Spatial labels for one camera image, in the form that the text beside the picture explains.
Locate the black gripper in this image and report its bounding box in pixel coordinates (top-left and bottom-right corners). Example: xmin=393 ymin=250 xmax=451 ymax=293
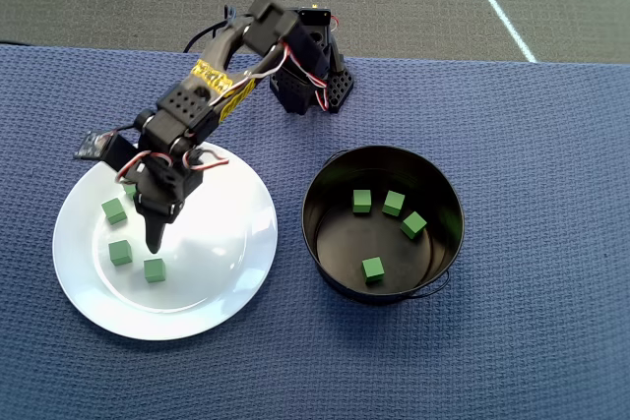
xmin=131 ymin=150 xmax=206 ymax=255

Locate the white round plate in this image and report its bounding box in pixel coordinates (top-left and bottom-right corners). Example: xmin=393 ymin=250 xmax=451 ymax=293
xmin=51 ymin=137 xmax=280 ymax=342

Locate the black metal bucket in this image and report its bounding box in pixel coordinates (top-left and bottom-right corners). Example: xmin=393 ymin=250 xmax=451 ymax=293
xmin=300 ymin=144 xmax=467 ymax=307

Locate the blue woven table cloth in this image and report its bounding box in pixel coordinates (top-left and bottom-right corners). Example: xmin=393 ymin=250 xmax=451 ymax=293
xmin=0 ymin=43 xmax=630 ymax=420

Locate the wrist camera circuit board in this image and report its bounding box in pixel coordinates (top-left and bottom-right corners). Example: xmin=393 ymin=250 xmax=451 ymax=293
xmin=73 ymin=130 xmax=118 ymax=160

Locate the black cable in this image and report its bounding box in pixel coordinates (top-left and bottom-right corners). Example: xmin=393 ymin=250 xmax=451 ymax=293
xmin=182 ymin=4 xmax=237 ymax=54

